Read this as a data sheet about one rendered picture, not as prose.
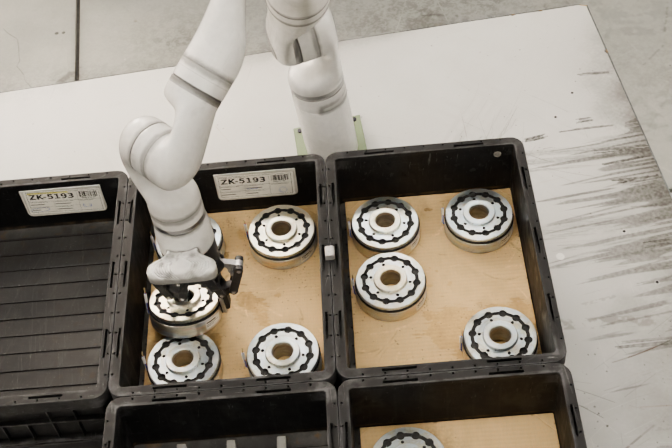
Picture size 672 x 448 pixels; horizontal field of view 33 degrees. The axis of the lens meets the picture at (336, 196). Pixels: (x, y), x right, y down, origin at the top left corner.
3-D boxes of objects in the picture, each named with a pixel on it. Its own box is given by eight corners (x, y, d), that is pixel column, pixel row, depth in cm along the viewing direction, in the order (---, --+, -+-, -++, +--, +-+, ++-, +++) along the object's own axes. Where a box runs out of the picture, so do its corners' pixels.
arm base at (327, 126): (304, 133, 205) (287, 67, 191) (355, 124, 204) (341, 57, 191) (309, 171, 199) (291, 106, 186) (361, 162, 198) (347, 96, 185)
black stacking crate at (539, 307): (332, 203, 181) (326, 155, 172) (517, 188, 180) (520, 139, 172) (344, 424, 155) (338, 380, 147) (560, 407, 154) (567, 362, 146)
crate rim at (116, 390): (132, 179, 175) (129, 169, 173) (325, 163, 174) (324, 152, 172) (110, 407, 149) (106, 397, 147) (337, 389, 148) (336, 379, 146)
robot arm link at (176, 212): (132, 211, 150) (176, 244, 145) (103, 129, 138) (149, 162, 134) (172, 180, 153) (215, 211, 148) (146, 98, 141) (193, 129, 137)
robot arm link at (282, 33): (253, -31, 157) (317, -53, 158) (260, 25, 184) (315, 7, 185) (275, 29, 156) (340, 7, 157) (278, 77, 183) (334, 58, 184)
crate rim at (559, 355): (326, 163, 174) (324, 152, 172) (521, 146, 173) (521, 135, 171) (338, 389, 148) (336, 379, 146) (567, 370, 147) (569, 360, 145)
